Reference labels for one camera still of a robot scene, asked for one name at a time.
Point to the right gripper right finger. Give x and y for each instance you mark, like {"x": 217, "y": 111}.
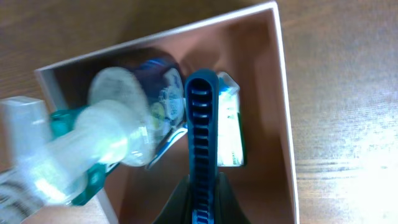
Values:
{"x": 226, "y": 206}

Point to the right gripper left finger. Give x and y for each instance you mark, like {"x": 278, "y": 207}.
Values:
{"x": 177, "y": 208}

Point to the green soap box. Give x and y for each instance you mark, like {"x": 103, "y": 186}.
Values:
{"x": 231, "y": 149}

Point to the blue white toothbrush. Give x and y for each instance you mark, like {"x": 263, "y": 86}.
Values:
{"x": 172, "y": 138}

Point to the clear spray bottle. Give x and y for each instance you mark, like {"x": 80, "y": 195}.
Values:
{"x": 129, "y": 112}

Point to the blue disposable razor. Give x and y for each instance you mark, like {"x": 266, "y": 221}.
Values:
{"x": 201, "y": 94}

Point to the teal mouthwash bottle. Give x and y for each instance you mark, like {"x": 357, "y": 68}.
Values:
{"x": 61, "y": 123}

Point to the white square cardboard box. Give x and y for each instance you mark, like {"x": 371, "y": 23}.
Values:
{"x": 247, "y": 44}

